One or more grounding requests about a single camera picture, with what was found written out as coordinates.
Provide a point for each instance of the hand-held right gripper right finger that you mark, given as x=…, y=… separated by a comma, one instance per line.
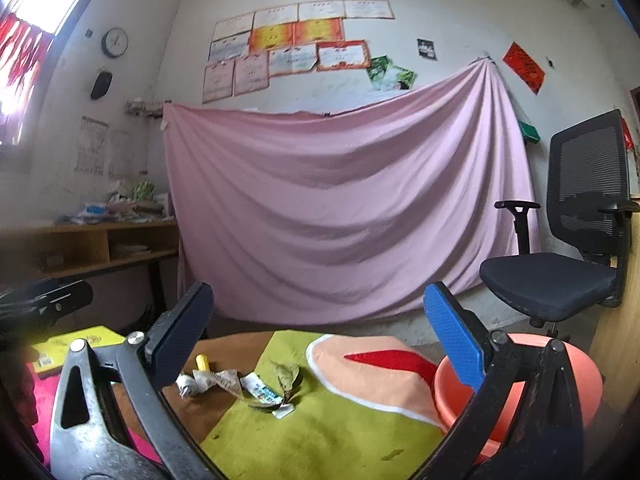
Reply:
x=457, y=340

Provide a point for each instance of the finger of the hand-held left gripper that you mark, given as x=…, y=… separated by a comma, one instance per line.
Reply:
x=70, y=297
x=30, y=285

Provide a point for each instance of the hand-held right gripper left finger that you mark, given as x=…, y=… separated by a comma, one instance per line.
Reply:
x=182, y=332

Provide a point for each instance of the small yellow cylinder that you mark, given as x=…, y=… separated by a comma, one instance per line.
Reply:
x=202, y=363

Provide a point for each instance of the silver white wrapper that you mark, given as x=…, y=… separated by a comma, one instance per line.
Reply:
x=205, y=382

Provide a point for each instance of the white teal strip wrapper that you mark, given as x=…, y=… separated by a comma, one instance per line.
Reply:
x=262, y=395

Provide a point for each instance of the dried brown leaf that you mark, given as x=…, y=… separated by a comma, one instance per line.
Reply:
x=287, y=377

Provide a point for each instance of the salmon plastic basin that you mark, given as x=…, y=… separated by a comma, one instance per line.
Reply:
x=580, y=385

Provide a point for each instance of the yellow green book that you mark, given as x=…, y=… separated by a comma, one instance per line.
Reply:
x=95, y=337

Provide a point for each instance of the wooden shelf desk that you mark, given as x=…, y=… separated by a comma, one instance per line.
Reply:
x=75, y=250

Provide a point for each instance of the thin paper stack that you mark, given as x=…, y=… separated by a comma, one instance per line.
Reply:
x=131, y=251

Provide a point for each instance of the pile of papers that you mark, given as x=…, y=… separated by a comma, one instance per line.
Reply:
x=115, y=214

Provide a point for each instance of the black office chair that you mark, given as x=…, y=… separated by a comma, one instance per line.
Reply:
x=550, y=280

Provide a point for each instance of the white cardboard box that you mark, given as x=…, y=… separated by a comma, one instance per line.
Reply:
x=162, y=205

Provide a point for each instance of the green white plastic bag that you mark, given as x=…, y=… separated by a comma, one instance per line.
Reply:
x=143, y=189

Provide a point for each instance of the colourful patchwork blanket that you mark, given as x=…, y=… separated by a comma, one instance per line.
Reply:
x=300, y=440

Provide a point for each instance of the pink hanging sheet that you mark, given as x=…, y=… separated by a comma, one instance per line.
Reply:
x=350, y=200

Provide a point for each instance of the green box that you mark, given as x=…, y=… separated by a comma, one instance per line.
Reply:
x=530, y=132

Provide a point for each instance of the red window cloth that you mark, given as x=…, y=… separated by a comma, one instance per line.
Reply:
x=20, y=60

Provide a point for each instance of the red hanging ornament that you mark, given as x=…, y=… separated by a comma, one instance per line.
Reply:
x=627, y=135

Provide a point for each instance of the small black white photo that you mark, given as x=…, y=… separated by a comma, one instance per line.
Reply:
x=427, y=49

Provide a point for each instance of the black hanging wall object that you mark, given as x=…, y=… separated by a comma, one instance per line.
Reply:
x=101, y=85

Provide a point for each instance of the round wall clock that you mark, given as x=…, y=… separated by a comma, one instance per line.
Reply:
x=115, y=42

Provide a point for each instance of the green wall photo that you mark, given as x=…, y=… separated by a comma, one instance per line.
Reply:
x=402, y=79
x=377, y=71

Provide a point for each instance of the red paper wall poster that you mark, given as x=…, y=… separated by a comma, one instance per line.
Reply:
x=523, y=67

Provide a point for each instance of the group of wall certificates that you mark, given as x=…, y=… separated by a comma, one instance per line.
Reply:
x=290, y=45

